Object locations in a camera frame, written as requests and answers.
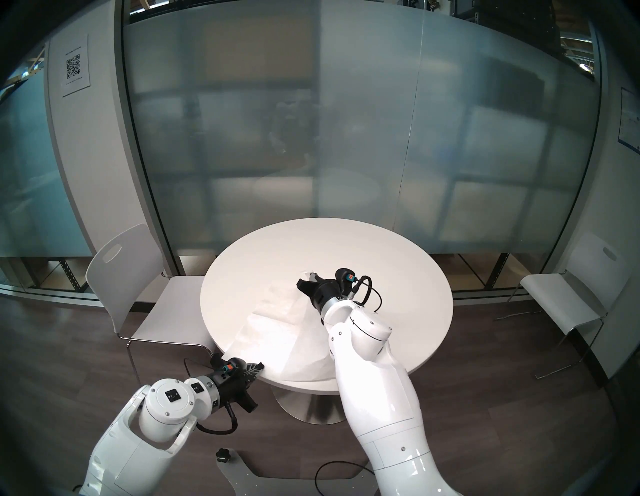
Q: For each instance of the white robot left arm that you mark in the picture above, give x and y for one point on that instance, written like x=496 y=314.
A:
x=165 y=400

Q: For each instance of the white paper napkin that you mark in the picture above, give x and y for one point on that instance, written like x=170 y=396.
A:
x=270 y=340

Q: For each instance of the black perforated shelf post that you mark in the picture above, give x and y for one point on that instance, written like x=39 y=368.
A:
x=499 y=270
x=70 y=274

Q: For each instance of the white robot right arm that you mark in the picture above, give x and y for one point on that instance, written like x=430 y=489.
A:
x=370 y=400

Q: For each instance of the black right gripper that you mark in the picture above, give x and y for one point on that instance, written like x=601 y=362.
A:
x=327 y=295

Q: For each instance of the white chair with chrome legs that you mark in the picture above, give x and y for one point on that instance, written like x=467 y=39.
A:
x=555 y=292
x=125 y=270

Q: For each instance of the white QR code sign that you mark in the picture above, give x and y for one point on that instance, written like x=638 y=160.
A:
x=75 y=67

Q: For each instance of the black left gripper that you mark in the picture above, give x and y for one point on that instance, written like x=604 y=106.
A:
x=231 y=387

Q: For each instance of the round white pedestal table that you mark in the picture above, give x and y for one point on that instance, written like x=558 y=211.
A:
x=390 y=280

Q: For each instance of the black star knob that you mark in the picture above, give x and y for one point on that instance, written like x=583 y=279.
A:
x=222 y=454

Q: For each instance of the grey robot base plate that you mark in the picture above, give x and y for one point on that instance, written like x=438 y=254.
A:
x=235 y=472

